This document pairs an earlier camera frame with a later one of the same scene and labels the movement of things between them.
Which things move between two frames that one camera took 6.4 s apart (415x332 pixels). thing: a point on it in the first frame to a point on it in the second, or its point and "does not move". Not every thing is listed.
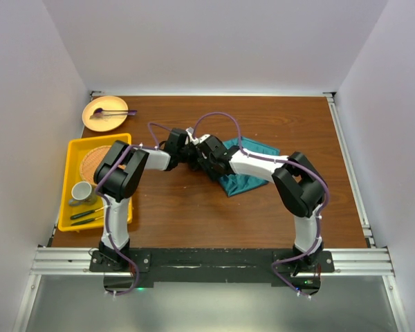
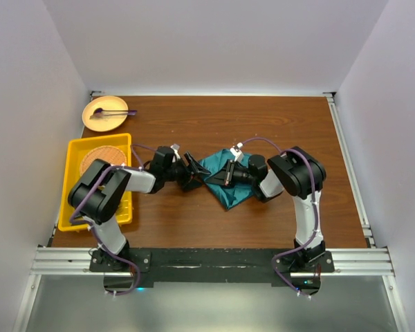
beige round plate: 104,102 does not move
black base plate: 211,265 does not move
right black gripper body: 208,164 to 242,175
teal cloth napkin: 234,183 to 229,196
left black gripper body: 188,155 to 178,172
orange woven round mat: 91,161 does not move
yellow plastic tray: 77,150 does not move
